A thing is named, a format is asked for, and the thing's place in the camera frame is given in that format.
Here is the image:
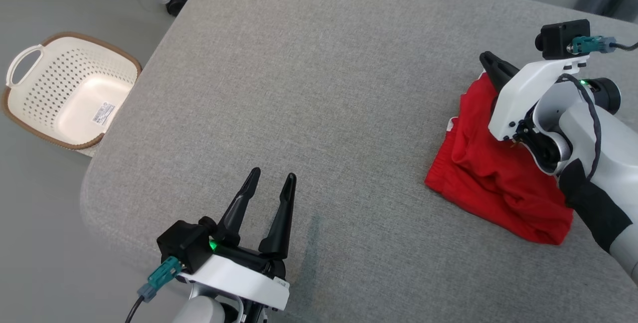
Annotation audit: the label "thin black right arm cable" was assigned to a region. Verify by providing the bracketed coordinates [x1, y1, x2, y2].
[557, 73, 602, 180]

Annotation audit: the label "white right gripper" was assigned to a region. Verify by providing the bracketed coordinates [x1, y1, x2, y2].
[479, 51, 589, 142]

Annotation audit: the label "cream perforated laundry basket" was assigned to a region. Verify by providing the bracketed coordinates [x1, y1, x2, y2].
[1, 32, 143, 157]

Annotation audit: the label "red shorts with white stripes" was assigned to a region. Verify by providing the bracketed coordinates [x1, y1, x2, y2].
[424, 72, 574, 246]

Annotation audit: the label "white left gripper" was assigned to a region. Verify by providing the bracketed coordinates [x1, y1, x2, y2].
[178, 167, 298, 312]

